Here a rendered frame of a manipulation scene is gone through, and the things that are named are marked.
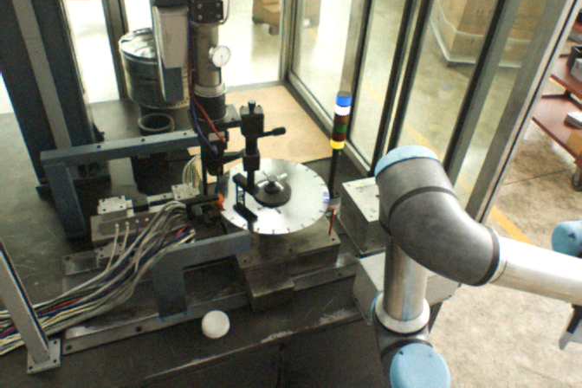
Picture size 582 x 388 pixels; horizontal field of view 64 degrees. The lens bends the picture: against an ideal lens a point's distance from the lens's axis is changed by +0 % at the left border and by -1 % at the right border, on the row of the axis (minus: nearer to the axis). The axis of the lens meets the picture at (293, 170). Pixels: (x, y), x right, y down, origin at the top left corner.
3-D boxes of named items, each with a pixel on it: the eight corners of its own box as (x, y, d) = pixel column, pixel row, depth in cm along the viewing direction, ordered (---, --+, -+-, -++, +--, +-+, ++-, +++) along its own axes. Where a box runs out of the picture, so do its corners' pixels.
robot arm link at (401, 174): (379, 376, 104) (390, 195, 70) (368, 319, 116) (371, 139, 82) (433, 371, 104) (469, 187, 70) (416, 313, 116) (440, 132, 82)
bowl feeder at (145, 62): (199, 100, 213) (194, 22, 191) (215, 136, 191) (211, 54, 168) (128, 108, 203) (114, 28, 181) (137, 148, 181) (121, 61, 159)
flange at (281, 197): (266, 175, 141) (267, 169, 139) (298, 189, 137) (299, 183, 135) (245, 196, 133) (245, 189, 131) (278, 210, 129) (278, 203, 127)
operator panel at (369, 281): (432, 270, 142) (445, 236, 133) (454, 299, 134) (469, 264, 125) (350, 294, 133) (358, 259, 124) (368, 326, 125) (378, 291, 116)
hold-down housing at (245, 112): (259, 162, 125) (261, 95, 113) (262, 173, 122) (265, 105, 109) (239, 163, 124) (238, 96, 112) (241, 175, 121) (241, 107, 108)
